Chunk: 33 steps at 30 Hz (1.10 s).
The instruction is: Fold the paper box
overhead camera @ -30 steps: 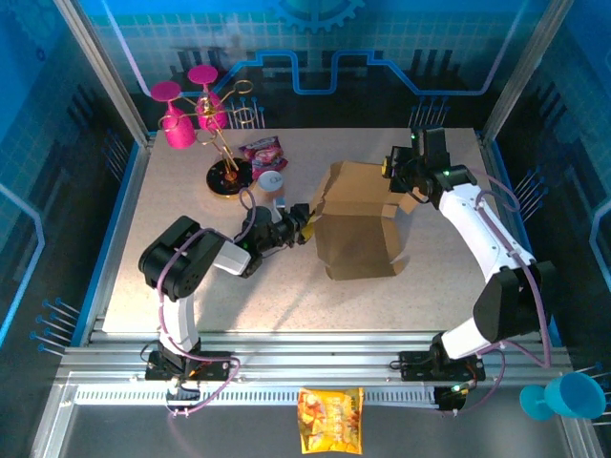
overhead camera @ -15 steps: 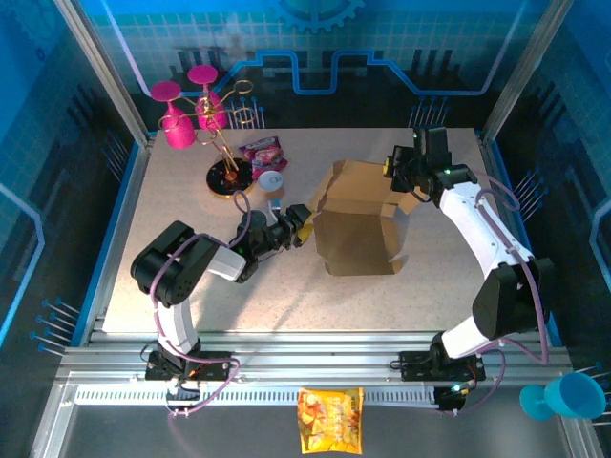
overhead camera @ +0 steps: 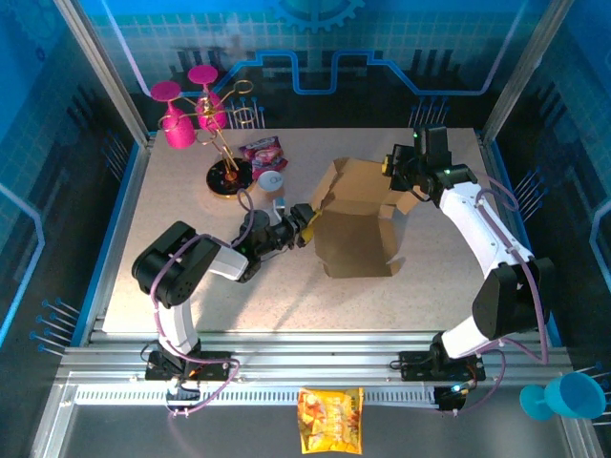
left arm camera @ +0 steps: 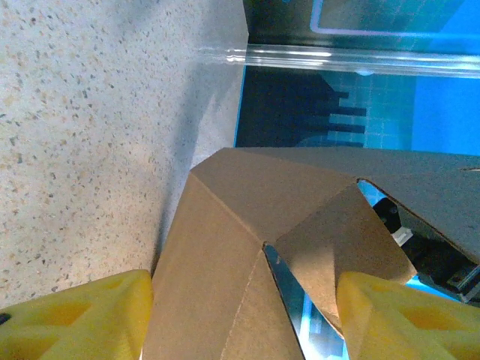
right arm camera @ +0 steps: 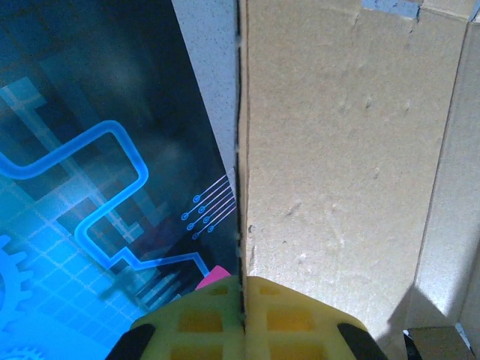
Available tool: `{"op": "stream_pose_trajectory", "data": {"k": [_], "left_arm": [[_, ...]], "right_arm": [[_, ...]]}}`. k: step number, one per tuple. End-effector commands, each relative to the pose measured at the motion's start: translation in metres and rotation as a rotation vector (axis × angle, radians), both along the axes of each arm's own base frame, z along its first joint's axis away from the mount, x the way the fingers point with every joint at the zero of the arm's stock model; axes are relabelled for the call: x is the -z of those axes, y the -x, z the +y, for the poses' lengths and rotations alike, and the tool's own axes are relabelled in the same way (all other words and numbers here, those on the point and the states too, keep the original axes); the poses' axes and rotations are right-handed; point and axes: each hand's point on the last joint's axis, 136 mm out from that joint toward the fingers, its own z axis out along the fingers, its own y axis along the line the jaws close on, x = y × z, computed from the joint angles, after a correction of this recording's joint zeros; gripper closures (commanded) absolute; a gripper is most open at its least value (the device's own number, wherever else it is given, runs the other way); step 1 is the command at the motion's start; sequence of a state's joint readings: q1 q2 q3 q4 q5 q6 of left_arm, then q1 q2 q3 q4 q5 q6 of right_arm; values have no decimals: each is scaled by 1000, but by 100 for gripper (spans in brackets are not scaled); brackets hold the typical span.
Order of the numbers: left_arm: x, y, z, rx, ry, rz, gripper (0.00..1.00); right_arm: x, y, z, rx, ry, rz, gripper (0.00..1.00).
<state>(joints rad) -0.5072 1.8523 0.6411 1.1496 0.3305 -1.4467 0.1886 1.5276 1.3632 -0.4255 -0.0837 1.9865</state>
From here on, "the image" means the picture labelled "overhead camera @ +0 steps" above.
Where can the brown cardboard paper box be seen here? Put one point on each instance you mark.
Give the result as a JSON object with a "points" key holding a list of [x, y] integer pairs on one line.
{"points": [[353, 243]]}

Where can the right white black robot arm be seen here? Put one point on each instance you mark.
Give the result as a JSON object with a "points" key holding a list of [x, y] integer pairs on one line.
{"points": [[477, 224]]}

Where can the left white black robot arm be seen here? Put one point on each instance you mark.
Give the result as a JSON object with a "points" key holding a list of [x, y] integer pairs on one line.
{"points": [[176, 272]]}

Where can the black controller box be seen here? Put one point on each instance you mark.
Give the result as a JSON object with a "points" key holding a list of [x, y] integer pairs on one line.
{"points": [[451, 401]]}

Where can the small cup white lid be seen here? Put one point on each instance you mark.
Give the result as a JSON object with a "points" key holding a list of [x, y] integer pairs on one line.
{"points": [[271, 181]]}

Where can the pink snack packet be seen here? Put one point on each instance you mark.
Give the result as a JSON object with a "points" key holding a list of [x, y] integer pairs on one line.
{"points": [[265, 155]]}

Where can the large pink goblet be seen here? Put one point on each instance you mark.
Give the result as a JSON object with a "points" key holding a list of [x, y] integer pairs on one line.
{"points": [[179, 131]]}

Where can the small pink goblet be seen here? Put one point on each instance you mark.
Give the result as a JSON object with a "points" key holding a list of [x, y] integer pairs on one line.
{"points": [[200, 75]]}

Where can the yellow chips bag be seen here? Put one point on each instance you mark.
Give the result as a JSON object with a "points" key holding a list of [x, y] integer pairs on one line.
{"points": [[329, 420]]}

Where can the blue plastic goblet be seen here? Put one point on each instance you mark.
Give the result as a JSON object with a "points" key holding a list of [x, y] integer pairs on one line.
{"points": [[575, 396]]}

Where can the right aluminium table rail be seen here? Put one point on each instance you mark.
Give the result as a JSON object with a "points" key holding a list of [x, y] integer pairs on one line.
{"points": [[500, 191]]}

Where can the aluminium table rail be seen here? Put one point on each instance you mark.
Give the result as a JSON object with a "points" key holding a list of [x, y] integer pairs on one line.
{"points": [[131, 191], [500, 191]]}

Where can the aluminium mounting rail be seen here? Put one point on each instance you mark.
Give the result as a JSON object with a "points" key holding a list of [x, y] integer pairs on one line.
{"points": [[310, 355]]}

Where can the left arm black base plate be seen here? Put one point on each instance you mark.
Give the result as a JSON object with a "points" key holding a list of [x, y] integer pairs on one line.
{"points": [[215, 365]]}

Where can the right aluminium frame post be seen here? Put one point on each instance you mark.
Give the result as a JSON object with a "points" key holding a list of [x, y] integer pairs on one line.
{"points": [[521, 71]]}

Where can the aluminium frame post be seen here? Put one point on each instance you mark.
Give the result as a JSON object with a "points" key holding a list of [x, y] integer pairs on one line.
{"points": [[107, 71], [521, 71]]}

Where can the left aluminium table rail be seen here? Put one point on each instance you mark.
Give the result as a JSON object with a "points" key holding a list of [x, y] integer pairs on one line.
{"points": [[131, 191]]}

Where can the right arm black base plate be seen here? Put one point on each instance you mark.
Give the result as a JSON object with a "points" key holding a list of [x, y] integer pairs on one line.
{"points": [[415, 365]]}

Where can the left aluminium frame post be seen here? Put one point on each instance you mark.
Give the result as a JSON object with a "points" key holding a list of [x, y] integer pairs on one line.
{"points": [[107, 71]]}

